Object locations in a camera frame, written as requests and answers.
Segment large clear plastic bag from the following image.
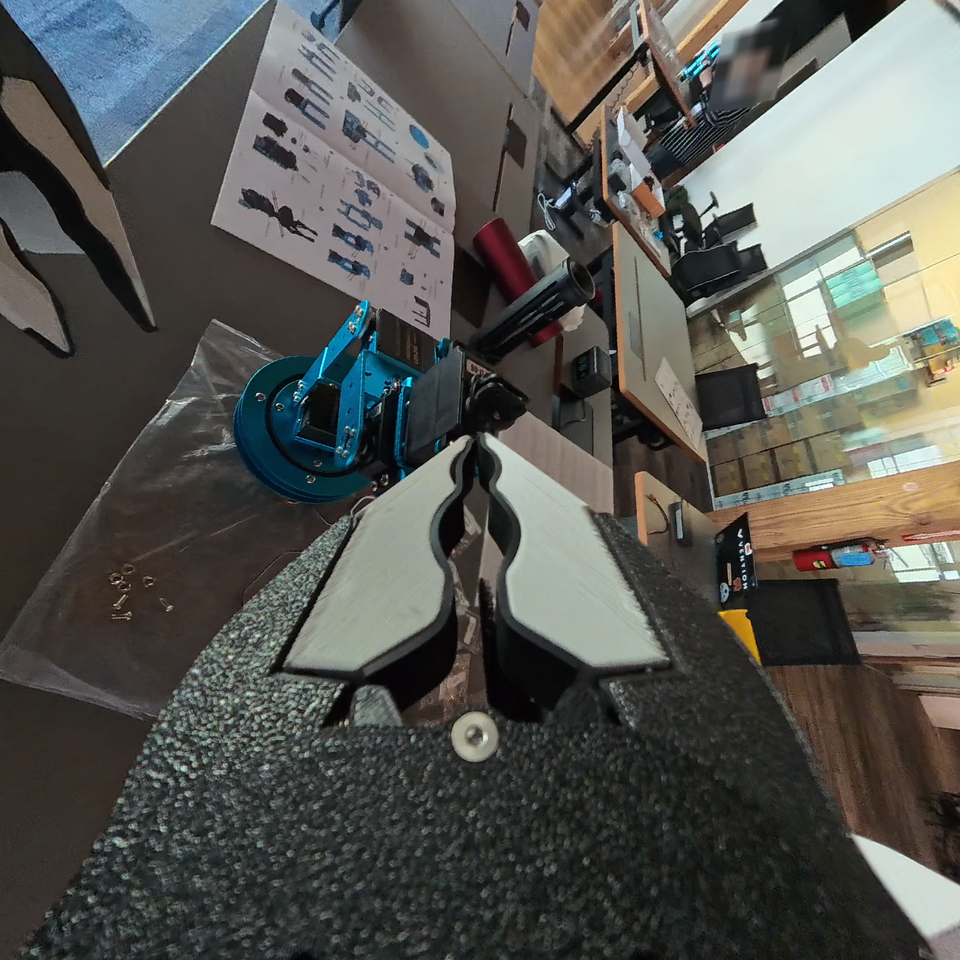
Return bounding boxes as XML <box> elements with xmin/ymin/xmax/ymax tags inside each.
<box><xmin>0</xmin><ymin>318</ymin><xmax>391</xmax><ymax>721</ymax></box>

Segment black cylindrical object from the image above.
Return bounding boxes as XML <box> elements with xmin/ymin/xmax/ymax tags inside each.
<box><xmin>468</xmin><ymin>261</ymin><xmax>597</xmax><ymax>360</ymax></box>

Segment crumpled white cloth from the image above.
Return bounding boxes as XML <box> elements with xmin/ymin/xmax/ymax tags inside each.
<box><xmin>517</xmin><ymin>231</ymin><xmax>594</xmax><ymax>331</ymax></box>

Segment black office chair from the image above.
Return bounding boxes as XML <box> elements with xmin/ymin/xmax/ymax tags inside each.
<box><xmin>696</xmin><ymin>363</ymin><xmax>766</xmax><ymax>432</ymax></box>
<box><xmin>667</xmin><ymin>243</ymin><xmax>770</xmax><ymax>301</ymax></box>
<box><xmin>701</xmin><ymin>202</ymin><xmax>759</xmax><ymax>241</ymax></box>

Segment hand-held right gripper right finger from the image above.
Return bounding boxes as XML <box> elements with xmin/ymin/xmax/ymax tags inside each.
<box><xmin>476</xmin><ymin>435</ymin><xmax>672</xmax><ymax>672</ymax></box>

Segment printed paper leaflet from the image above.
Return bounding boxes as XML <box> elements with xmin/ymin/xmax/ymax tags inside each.
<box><xmin>654</xmin><ymin>358</ymin><xmax>705</xmax><ymax>440</ymax></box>

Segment cluttered wooden desk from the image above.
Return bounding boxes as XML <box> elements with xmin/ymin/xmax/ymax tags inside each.
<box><xmin>600</xmin><ymin>105</ymin><xmax>669</xmax><ymax>279</ymax></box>

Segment grey desk with cable slot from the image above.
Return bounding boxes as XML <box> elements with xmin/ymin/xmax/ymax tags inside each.
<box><xmin>337</xmin><ymin>0</ymin><xmax>541</xmax><ymax>226</ymax></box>

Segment grey desk with orange edge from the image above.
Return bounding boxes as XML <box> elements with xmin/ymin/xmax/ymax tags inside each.
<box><xmin>611</xmin><ymin>221</ymin><xmax>710</xmax><ymax>465</ymax></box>
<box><xmin>633</xmin><ymin>471</ymin><xmax>762</xmax><ymax>665</ymax></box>

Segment red fire extinguisher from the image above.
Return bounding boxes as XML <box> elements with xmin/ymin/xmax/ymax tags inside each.
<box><xmin>793</xmin><ymin>543</ymin><xmax>879</xmax><ymax>573</ymax></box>

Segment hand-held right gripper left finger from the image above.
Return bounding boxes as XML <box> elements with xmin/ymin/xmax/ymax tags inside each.
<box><xmin>279</xmin><ymin>435</ymin><xmax>481</xmax><ymax>680</ymax></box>

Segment black laptop with stickers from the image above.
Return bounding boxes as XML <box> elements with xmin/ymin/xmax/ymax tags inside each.
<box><xmin>712</xmin><ymin>512</ymin><xmax>760</xmax><ymax>609</ymax></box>

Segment black flat tray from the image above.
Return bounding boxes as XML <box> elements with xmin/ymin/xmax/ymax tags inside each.
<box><xmin>450</xmin><ymin>247</ymin><xmax>492</xmax><ymax>327</ymax></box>

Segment dark grey desk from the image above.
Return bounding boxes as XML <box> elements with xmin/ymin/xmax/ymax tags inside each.
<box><xmin>0</xmin><ymin>0</ymin><xmax>616</xmax><ymax>960</ymax></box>

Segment black power station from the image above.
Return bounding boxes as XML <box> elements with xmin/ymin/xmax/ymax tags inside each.
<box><xmin>571</xmin><ymin>345</ymin><xmax>615</xmax><ymax>397</ymax></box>

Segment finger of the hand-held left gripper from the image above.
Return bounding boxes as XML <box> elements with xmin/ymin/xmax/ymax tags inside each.
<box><xmin>0</xmin><ymin>217</ymin><xmax>78</xmax><ymax>360</ymax></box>
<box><xmin>0</xmin><ymin>71</ymin><xmax>160</xmax><ymax>335</ymax></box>

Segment loose silver screws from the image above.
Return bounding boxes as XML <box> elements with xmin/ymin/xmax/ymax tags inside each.
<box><xmin>105</xmin><ymin>562</ymin><xmax>175</xmax><ymax>622</ymax></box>

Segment dark red metal bottle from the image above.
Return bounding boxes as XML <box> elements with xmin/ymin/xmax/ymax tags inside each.
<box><xmin>472</xmin><ymin>217</ymin><xmax>567</xmax><ymax>348</ymax></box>

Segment blue toy robot arm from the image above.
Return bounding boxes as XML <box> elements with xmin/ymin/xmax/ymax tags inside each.
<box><xmin>232</xmin><ymin>300</ymin><xmax>481</xmax><ymax>505</ymax></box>

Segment yellow storage box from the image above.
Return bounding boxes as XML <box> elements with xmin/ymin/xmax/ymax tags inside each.
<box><xmin>716</xmin><ymin>609</ymin><xmax>762</xmax><ymax>665</ymax></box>

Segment assembly instruction manual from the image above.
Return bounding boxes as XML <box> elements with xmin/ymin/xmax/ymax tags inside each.
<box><xmin>211</xmin><ymin>0</ymin><xmax>460</xmax><ymax>331</ymax></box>

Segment white foam sheet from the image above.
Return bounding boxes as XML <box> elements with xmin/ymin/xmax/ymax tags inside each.
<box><xmin>480</xmin><ymin>412</ymin><xmax>615</xmax><ymax>519</ymax></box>

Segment black flat pad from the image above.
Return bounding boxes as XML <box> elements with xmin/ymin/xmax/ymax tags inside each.
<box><xmin>553</xmin><ymin>396</ymin><xmax>595</xmax><ymax>451</ymax></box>

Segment stack of cardboard boxes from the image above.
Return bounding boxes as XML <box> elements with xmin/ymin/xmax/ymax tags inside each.
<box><xmin>708</xmin><ymin>420</ymin><xmax>871</xmax><ymax>496</ymax></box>

